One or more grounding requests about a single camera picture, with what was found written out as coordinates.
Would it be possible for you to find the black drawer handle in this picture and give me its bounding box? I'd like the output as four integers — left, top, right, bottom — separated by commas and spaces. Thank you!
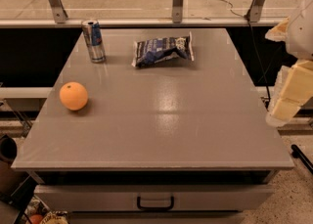
136, 197, 175, 212

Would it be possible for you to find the Red Bull can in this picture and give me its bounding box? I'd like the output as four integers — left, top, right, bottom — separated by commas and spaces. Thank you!
82, 20, 106, 63

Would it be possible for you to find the metal bracket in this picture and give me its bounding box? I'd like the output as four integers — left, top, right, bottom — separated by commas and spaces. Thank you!
48, 0, 67, 23
172, 0, 184, 23
245, 0, 265, 22

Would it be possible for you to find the small orange ball below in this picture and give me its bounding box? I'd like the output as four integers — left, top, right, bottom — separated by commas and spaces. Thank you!
27, 214, 43, 224

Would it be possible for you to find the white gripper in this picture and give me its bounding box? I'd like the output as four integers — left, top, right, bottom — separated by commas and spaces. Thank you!
265, 0, 313, 127

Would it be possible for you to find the middle metal bracket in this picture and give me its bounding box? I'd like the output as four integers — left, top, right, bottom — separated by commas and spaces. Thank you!
172, 0, 184, 23

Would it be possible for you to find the glass barrier rail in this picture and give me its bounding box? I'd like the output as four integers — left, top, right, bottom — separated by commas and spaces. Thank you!
0, 18, 283, 28

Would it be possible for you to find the black cable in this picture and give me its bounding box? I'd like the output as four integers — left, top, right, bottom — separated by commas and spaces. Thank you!
197, 0, 273, 103

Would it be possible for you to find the orange fruit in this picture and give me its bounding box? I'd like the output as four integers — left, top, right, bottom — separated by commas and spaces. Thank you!
59, 82, 88, 111

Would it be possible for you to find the right metal bracket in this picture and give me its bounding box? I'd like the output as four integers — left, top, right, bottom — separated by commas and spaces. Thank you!
245, 0, 265, 22

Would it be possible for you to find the left metal bracket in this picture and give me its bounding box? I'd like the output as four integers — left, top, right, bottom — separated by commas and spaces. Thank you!
48, 0, 67, 23

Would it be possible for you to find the black bin at left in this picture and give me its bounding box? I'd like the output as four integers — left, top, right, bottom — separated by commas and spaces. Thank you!
0, 135, 18, 163

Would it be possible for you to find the blue chip bag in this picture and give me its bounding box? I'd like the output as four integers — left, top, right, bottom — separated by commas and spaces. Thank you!
132, 33, 195, 67

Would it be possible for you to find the grey cabinet drawer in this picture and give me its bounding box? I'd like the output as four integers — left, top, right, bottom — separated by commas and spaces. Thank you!
35, 185, 273, 212

